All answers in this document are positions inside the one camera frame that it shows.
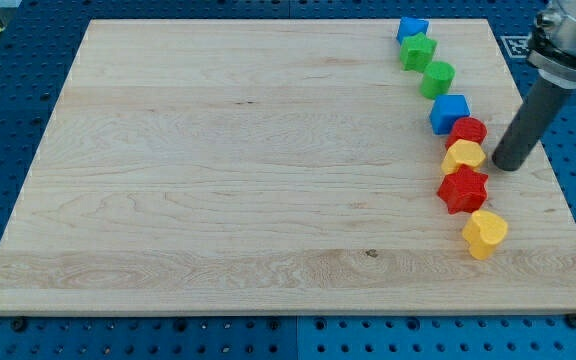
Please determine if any green cylinder block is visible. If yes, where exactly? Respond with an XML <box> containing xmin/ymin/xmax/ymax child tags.
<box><xmin>419</xmin><ymin>61</ymin><xmax>456</xmax><ymax>100</ymax></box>

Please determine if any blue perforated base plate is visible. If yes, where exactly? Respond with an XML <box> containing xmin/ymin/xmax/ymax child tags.
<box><xmin>0</xmin><ymin>0</ymin><xmax>576</xmax><ymax>359</ymax></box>

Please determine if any yellow heart block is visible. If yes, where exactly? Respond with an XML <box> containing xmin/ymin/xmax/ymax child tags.
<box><xmin>461</xmin><ymin>210</ymin><xmax>508</xmax><ymax>260</ymax></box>

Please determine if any blue heart block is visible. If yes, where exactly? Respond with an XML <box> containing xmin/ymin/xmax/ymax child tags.
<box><xmin>396</xmin><ymin>17</ymin><xmax>429</xmax><ymax>44</ymax></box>

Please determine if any fiducial marker tag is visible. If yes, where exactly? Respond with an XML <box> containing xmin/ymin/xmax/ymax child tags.
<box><xmin>500</xmin><ymin>35</ymin><xmax>529</xmax><ymax>59</ymax></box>

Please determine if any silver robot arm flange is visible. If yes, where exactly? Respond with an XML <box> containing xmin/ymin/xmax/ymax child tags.
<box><xmin>527</xmin><ymin>0</ymin><xmax>576</xmax><ymax>83</ymax></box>

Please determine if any blue cube block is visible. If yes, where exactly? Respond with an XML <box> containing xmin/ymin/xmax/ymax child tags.
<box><xmin>429</xmin><ymin>94</ymin><xmax>471</xmax><ymax>135</ymax></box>

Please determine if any red star block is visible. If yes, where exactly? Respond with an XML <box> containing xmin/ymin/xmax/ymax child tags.
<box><xmin>437</xmin><ymin>165</ymin><xmax>489</xmax><ymax>214</ymax></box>

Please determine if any yellow pentagon block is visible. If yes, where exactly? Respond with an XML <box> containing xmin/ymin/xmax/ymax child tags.
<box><xmin>441</xmin><ymin>139</ymin><xmax>486</xmax><ymax>175</ymax></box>

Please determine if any wooden board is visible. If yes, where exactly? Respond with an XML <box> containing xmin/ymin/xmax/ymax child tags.
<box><xmin>0</xmin><ymin>19</ymin><xmax>576</xmax><ymax>317</ymax></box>

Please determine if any red cylinder block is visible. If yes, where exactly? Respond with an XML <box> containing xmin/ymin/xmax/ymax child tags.
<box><xmin>445</xmin><ymin>117</ymin><xmax>488</xmax><ymax>149</ymax></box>

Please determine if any green star block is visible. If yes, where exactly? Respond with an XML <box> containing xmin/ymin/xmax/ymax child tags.
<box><xmin>400</xmin><ymin>33</ymin><xmax>437</xmax><ymax>73</ymax></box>

